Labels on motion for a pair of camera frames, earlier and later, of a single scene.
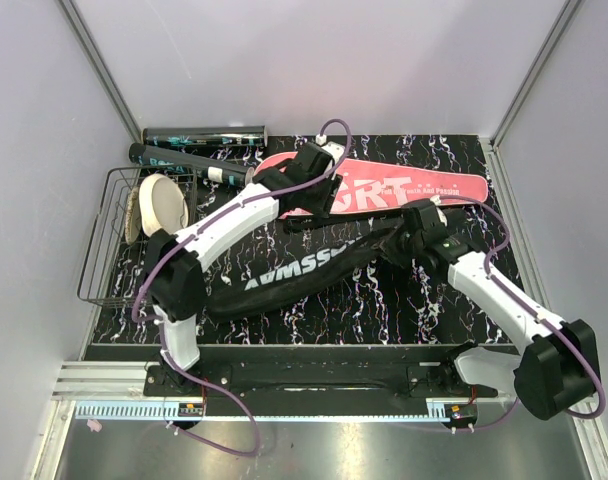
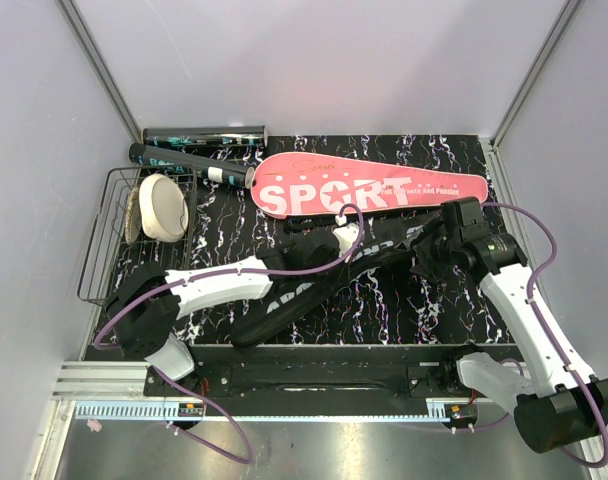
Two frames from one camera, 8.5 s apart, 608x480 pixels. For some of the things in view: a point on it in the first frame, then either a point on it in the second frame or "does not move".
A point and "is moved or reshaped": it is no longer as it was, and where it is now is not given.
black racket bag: [299, 269] is moved or reshaped
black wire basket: [114, 270] does not move
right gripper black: [393, 255] to [427, 264]
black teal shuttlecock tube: [206, 136] does not move
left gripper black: [331, 185] to [336, 255]
